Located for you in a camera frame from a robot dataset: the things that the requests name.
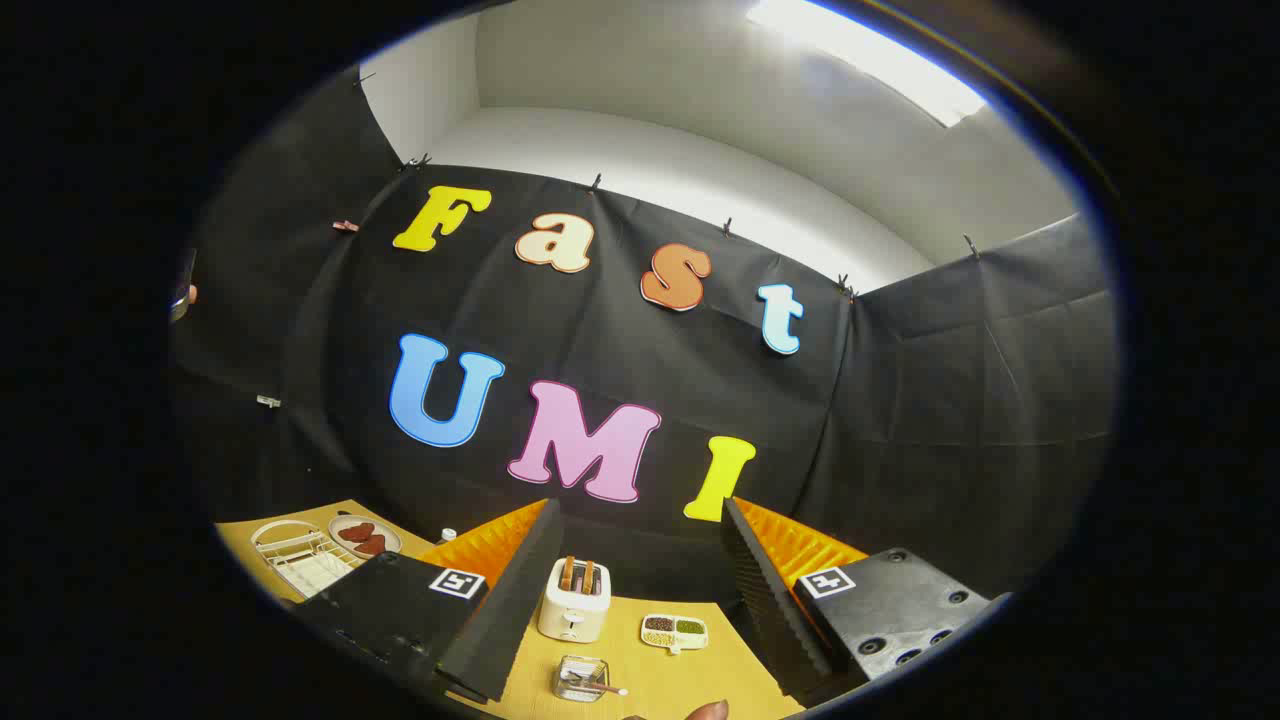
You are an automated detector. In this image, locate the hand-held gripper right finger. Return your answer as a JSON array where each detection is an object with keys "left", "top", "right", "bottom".
[{"left": 722, "top": 496, "right": 1011, "bottom": 707}]

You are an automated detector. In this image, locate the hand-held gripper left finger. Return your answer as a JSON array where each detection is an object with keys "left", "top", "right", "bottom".
[{"left": 290, "top": 498, "right": 564, "bottom": 706}]

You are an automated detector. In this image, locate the metal wire basket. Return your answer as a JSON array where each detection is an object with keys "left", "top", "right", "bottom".
[{"left": 552, "top": 655, "right": 611, "bottom": 703}]

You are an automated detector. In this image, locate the white wire dish rack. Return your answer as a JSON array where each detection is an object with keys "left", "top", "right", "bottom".
[{"left": 250, "top": 520, "right": 366, "bottom": 599}]

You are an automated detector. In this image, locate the beige dish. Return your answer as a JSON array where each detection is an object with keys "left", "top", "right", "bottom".
[{"left": 328, "top": 514, "right": 403, "bottom": 559}]

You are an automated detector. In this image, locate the white toaster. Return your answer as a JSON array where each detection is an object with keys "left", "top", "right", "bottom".
[{"left": 538, "top": 558, "right": 612, "bottom": 643}]

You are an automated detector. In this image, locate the white divided bean tray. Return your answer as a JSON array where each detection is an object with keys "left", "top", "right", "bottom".
[{"left": 640, "top": 614, "right": 710, "bottom": 656}]

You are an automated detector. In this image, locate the white drip tray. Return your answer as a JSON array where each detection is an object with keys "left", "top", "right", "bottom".
[{"left": 275, "top": 553, "right": 356, "bottom": 598}]

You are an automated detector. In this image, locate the row of black clips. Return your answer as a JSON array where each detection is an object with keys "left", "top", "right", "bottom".
[{"left": 355, "top": 70, "right": 981, "bottom": 299}]

